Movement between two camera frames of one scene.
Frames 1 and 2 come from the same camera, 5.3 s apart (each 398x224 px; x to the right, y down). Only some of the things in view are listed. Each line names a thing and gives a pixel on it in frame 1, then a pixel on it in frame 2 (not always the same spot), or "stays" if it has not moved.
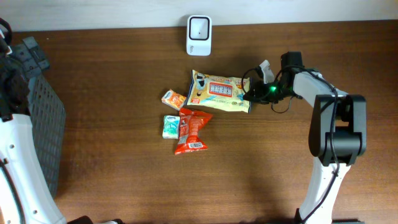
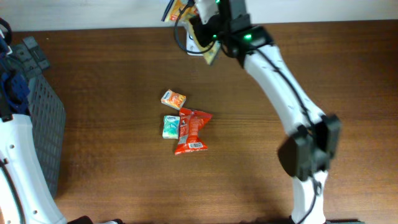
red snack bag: [190, 126] stays
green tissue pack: [171, 127] stays
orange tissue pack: [173, 99] stays
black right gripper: [257, 88] → [200, 32]
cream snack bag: [218, 93] → [184, 11]
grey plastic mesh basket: [48, 115] stays
